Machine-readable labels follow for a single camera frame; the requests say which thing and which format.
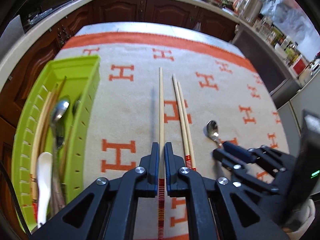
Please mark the row of condiment bottles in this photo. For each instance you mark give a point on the row of condiment bottles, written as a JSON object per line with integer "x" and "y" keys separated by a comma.
{"x": 287, "y": 47}

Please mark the green plastic utensil tray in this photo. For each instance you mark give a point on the green plastic utensil tray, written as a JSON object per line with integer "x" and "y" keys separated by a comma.
{"x": 86, "y": 100}

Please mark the red labelled packet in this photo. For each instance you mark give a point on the red labelled packet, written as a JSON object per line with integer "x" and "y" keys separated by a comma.
{"x": 297, "y": 65}

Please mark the orange patterned beige tablecloth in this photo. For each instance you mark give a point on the orange patterned beige tablecloth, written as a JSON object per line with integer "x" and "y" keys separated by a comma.
{"x": 130, "y": 110}

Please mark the stainless steel splash guard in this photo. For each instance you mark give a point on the stainless steel splash guard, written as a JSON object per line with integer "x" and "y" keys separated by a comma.
{"x": 15, "y": 28}

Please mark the hanging plastic bag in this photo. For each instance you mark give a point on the hanging plastic bag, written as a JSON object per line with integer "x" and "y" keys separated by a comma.
{"x": 197, "y": 26}

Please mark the beige chopstick red striped end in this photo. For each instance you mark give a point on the beige chopstick red striped end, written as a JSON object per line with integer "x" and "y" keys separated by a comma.
{"x": 185, "y": 120}
{"x": 37, "y": 135}
{"x": 179, "y": 115}
{"x": 161, "y": 105}

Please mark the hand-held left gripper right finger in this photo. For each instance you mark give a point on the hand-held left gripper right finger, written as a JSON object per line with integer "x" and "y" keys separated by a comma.
{"x": 168, "y": 170}

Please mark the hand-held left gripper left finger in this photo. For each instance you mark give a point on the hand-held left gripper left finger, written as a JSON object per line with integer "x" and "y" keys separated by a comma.
{"x": 155, "y": 170}

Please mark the grey refrigerator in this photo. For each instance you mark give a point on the grey refrigerator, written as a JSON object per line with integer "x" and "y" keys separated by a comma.
{"x": 290, "y": 112}

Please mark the white ceramic spoon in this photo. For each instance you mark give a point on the white ceramic spoon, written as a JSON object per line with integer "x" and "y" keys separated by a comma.
{"x": 44, "y": 180}

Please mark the plastic wall covering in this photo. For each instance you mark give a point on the plastic wall covering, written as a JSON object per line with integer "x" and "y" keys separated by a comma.
{"x": 287, "y": 5}

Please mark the dark grey appliance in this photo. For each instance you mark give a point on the dark grey appliance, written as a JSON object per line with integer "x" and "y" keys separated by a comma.
{"x": 260, "y": 60}

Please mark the dark brown wooden chopstick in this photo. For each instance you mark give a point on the dark brown wooden chopstick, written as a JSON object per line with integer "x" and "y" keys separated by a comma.
{"x": 61, "y": 86}
{"x": 53, "y": 92}

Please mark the black gas stove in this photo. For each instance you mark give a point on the black gas stove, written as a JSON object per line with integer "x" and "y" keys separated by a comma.
{"x": 42, "y": 18}

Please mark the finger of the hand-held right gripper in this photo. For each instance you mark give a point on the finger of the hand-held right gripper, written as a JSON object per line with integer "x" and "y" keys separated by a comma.
{"x": 237, "y": 151}
{"x": 225, "y": 158}

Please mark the small metal spoon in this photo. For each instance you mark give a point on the small metal spoon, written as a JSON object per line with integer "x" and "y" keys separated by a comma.
{"x": 212, "y": 130}

